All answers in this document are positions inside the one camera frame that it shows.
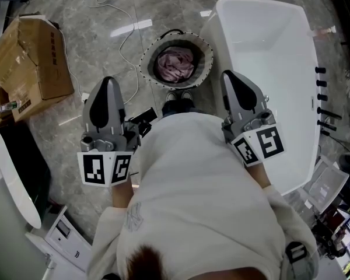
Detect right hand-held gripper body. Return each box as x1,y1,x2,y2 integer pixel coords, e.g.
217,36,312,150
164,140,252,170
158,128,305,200
221,111,285,167

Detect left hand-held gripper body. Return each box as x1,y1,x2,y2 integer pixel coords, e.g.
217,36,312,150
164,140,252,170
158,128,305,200
77,123,142,188

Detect round laundry basket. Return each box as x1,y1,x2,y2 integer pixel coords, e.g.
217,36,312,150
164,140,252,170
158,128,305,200
139,29,214,89

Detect pink cloth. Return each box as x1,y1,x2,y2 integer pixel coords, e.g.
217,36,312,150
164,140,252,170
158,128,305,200
155,47,197,84

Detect person's right forearm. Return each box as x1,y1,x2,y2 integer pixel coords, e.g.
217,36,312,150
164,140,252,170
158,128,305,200
244,162,271,190

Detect person's left forearm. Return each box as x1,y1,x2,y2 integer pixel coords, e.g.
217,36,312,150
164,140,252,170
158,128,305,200
110,182,135,209

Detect white bathtub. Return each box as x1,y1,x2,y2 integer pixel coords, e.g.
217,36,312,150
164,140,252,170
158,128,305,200
198,0,321,197

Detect person's right leg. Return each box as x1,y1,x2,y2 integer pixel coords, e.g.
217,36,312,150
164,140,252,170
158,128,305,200
177,99,197,113

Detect person's leg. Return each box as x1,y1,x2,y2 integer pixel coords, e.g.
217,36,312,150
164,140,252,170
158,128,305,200
177,99,197,113
162,100,180,118

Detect person's left leg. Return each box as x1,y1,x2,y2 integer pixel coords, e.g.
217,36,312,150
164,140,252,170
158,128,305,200
162,100,180,118

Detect black floor mat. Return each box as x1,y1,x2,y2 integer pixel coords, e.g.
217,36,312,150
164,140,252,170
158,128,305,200
0,121,52,215

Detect large taped cardboard box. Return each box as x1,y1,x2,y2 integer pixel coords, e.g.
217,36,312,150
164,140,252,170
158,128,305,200
0,15,75,131

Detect white appliance with panel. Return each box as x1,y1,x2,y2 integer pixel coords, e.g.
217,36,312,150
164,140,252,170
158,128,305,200
24,205,93,274

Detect white ceramic fixture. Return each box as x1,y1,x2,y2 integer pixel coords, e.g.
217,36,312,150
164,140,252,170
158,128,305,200
0,128,42,229

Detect white sweatshirt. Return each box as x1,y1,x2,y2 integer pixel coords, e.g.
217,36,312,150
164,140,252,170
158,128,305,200
87,111,320,280

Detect green plastic bottle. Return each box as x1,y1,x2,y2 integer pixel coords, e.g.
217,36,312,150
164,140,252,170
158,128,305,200
0,100,20,113

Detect white power cable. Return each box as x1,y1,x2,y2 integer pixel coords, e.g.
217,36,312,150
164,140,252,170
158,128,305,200
89,0,141,104

